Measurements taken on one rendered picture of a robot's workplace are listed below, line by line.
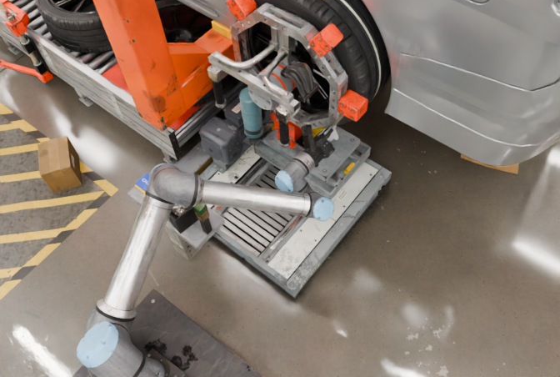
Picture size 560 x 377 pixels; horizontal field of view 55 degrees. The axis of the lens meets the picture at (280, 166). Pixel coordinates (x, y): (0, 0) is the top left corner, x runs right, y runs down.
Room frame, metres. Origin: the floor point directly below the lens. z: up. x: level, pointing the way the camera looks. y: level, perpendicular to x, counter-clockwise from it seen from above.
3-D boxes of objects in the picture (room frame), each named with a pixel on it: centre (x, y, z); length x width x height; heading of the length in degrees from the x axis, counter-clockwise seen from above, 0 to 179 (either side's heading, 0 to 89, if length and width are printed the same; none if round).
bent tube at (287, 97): (1.39, -0.05, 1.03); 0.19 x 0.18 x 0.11; 137
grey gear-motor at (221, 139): (1.73, 0.19, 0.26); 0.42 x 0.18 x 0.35; 137
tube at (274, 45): (1.52, 0.10, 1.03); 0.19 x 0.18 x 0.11; 137
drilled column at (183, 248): (1.21, 0.49, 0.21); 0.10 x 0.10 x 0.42; 47
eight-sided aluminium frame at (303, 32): (1.54, -0.06, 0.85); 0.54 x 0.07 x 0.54; 47
